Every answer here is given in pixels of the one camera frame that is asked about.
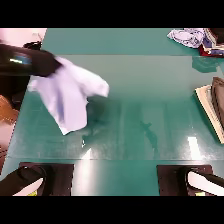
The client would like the white T-shirt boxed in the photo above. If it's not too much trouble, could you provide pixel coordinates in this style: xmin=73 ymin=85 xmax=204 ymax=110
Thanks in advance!
xmin=27 ymin=56 xmax=111 ymax=136

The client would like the person's forearm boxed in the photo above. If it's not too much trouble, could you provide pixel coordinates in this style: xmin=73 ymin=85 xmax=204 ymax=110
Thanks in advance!
xmin=0 ymin=42 xmax=64 ymax=78

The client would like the pale patterned garment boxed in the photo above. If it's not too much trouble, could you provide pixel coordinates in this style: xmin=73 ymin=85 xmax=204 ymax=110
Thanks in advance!
xmin=167 ymin=28 xmax=206 ymax=50

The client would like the brown garment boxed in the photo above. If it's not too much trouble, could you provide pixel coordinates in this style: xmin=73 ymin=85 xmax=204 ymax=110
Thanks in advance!
xmin=211 ymin=76 xmax=224 ymax=132

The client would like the red garment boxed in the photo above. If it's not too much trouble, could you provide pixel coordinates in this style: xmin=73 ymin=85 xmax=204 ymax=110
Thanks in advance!
xmin=198 ymin=44 xmax=224 ymax=59

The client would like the dark garment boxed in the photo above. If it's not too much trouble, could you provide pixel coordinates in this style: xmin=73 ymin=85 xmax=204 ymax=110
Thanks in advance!
xmin=204 ymin=28 xmax=224 ymax=45

